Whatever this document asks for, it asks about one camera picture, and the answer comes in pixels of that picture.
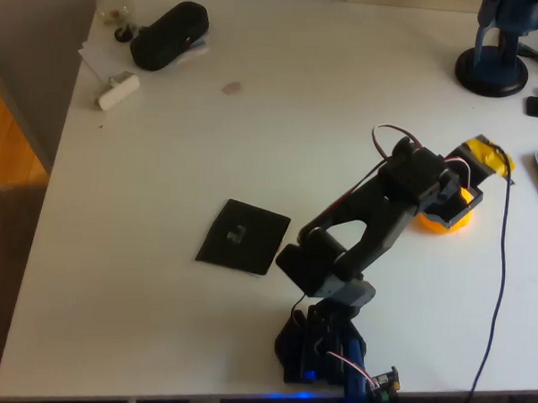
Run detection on black camera cable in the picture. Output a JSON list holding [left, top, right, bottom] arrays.
[[460, 143, 515, 403]]

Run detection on yellow rubber duck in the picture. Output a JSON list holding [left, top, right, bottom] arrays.
[[417, 185, 476, 237]]

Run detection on wrist camera with yellow tape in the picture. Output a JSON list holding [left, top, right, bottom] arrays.
[[443, 133, 517, 192]]

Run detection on black square mat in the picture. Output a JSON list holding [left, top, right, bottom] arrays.
[[194, 196, 293, 278]]

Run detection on blue table clamp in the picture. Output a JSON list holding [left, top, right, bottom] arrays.
[[340, 338, 374, 403]]

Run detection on white paper sheets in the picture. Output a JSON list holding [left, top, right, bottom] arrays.
[[76, 27, 211, 87]]

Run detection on small controller board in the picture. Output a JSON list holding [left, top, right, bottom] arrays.
[[367, 365, 401, 403]]

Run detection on white red servo cable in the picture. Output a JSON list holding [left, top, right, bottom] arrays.
[[370, 123, 477, 189], [288, 292, 310, 333], [323, 350, 379, 390]]

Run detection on black glasses case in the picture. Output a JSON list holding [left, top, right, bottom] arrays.
[[128, 0, 211, 74]]

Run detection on blue microphone on black base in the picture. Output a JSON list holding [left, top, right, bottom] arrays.
[[453, 0, 538, 100]]

